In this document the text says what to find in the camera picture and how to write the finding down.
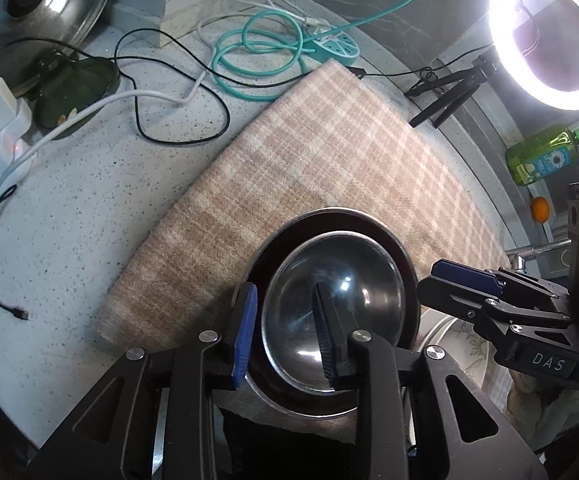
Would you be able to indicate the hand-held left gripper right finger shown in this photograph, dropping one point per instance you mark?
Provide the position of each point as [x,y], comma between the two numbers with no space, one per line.
[325,340]

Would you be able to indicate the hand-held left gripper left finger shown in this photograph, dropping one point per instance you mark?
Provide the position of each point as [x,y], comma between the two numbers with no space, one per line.
[244,330]

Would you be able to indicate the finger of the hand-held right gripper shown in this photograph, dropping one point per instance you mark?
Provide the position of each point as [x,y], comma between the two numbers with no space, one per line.
[464,272]
[449,300]

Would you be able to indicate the leaf print white plate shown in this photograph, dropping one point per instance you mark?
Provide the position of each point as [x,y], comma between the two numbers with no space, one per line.
[449,345]

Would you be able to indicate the small red steel bowl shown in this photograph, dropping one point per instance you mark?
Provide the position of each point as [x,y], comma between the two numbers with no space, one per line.
[289,310]

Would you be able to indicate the large steel bowl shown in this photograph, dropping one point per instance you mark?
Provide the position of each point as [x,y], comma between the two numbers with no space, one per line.
[329,220]

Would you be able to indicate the person's right hand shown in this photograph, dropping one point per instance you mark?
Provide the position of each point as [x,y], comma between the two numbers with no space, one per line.
[544,410]

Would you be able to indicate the chrome faucet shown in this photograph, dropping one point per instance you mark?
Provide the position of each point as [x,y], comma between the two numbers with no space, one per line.
[539,250]

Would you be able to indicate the orange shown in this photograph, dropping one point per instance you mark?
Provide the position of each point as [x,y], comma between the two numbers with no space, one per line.
[540,210]

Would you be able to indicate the green dish soap bottle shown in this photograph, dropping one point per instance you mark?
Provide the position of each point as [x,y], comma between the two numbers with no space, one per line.
[539,160]

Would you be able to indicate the black tripod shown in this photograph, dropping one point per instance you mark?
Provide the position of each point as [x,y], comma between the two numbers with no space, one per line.
[449,102]

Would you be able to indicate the beige plaid cloth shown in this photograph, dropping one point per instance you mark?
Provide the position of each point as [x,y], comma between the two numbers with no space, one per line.
[319,135]

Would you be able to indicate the round teal power strip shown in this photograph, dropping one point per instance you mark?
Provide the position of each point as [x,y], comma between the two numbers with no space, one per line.
[337,50]

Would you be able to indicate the green heart-shaped dish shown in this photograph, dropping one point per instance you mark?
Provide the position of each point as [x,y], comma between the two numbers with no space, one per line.
[84,80]

